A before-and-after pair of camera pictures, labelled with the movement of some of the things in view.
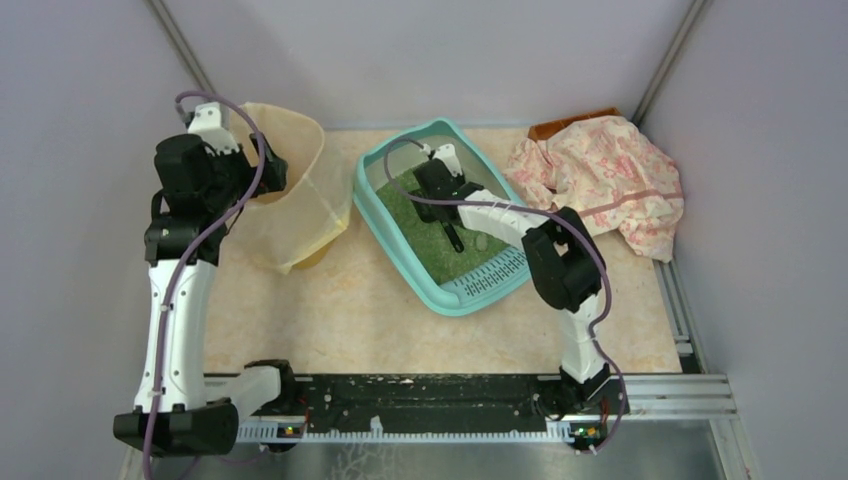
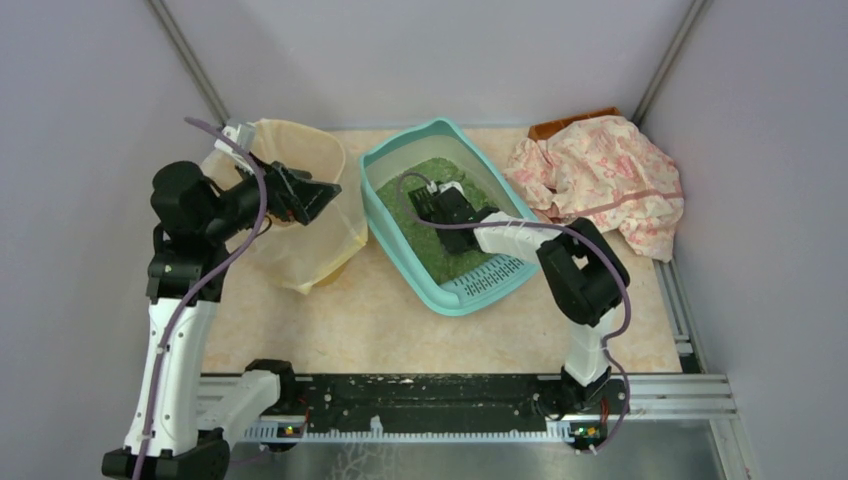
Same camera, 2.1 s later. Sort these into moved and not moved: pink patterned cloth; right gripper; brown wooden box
Moved: right gripper
Not moved: pink patterned cloth; brown wooden box
